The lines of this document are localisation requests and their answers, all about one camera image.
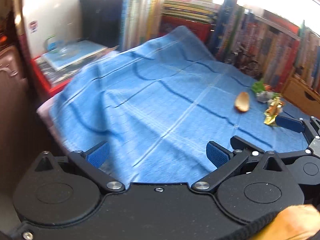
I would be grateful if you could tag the gold foil wrapper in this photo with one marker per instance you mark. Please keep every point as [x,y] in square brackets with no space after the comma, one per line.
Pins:
[275,107]

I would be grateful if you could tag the horizontal stack of books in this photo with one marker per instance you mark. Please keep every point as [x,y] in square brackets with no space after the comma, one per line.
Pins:
[203,11]

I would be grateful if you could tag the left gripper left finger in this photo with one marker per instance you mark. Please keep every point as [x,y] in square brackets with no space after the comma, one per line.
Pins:
[89,163]

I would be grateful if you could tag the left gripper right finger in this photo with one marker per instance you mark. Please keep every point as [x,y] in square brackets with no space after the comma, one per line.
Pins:
[227,163]

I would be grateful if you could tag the wooden drawer organizer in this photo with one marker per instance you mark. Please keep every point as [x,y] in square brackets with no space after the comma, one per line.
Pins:
[302,96]

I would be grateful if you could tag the large dark blue book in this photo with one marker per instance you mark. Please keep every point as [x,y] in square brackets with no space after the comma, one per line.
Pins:
[103,21]

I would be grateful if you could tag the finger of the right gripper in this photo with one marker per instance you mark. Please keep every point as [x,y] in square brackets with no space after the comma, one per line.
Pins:
[240,145]
[309,128]

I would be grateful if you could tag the miniature black bicycle model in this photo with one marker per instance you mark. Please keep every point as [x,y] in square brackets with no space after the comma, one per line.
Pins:
[245,62]

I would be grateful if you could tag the orange peel piece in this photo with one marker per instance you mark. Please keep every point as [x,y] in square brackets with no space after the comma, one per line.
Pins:
[242,102]

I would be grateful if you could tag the row of upright books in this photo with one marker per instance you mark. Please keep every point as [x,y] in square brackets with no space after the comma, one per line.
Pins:
[282,49]

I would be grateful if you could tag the red tray with magazines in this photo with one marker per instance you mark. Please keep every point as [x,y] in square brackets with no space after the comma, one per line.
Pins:
[55,69]

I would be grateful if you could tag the left row of books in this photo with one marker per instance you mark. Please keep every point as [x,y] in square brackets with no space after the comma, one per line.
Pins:
[141,22]

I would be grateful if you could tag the pink ribbed suitcase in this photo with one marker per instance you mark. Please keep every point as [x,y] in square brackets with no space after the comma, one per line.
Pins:
[16,119]

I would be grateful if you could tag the blue checked cloth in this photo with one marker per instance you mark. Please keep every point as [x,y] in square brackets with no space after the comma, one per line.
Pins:
[158,105]

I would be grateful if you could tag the glass mug green handle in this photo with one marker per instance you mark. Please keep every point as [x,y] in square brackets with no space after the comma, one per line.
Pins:
[58,47]

